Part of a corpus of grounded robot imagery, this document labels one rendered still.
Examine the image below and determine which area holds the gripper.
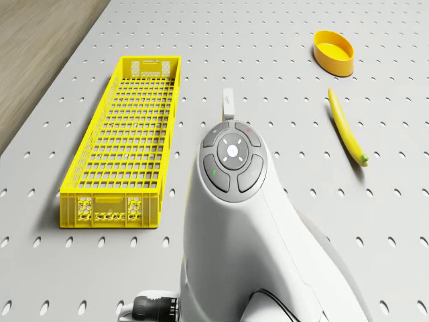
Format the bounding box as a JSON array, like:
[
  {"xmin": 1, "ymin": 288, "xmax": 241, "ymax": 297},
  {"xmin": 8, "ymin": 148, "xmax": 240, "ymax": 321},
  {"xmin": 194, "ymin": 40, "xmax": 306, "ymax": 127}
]
[{"xmin": 119, "ymin": 290, "xmax": 182, "ymax": 321}]

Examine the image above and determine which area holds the banana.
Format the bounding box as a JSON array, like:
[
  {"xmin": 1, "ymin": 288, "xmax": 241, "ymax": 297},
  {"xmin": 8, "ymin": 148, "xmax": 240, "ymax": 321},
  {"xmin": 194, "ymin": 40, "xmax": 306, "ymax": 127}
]
[{"xmin": 327, "ymin": 87, "xmax": 370, "ymax": 168}]

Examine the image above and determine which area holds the yellow and white box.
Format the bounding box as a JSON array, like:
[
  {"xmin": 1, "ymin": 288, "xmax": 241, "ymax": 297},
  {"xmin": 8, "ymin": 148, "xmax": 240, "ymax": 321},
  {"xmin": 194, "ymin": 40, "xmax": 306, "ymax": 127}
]
[{"xmin": 221, "ymin": 87, "xmax": 235, "ymax": 121}]

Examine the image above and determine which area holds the yellow bowl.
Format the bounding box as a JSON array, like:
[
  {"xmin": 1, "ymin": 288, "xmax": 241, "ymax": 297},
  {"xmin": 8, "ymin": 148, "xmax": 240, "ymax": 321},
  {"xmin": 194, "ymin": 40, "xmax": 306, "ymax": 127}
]
[{"xmin": 313, "ymin": 30, "xmax": 355, "ymax": 78}]

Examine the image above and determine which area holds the yellow basket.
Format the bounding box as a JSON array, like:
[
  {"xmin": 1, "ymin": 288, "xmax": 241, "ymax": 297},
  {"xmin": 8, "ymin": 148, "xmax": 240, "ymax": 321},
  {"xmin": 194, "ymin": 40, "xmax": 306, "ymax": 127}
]
[{"xmin": 59, "ymin": 55, "xmax": 182, "ymax": 229}]

